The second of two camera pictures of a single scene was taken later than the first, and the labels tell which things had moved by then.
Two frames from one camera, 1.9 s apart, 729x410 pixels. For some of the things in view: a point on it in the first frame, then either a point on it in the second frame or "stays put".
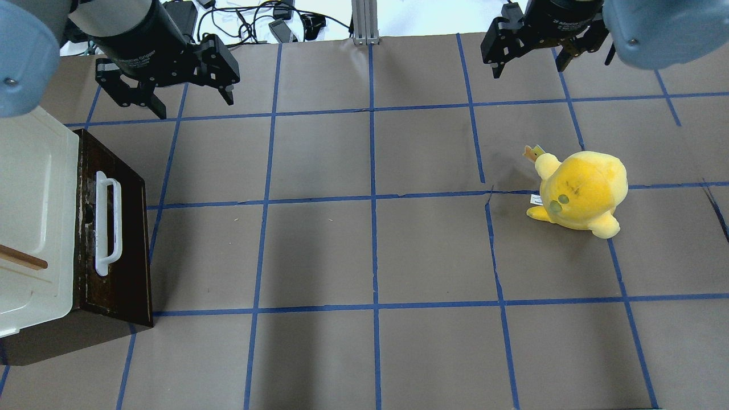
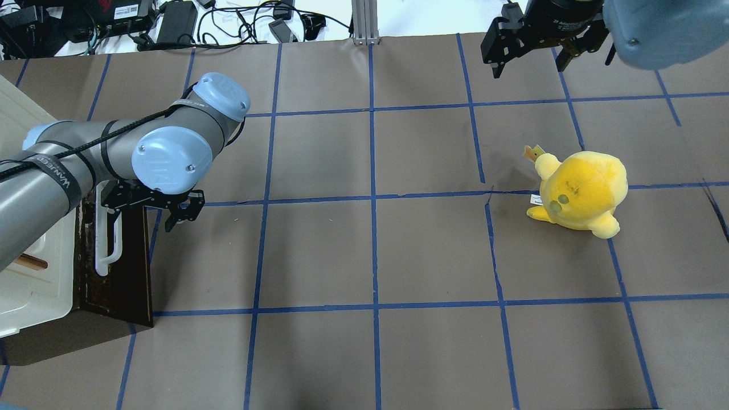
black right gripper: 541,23 stays put
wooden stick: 9,254 stays put
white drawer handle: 108,222 stays put
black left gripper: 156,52 -> 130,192
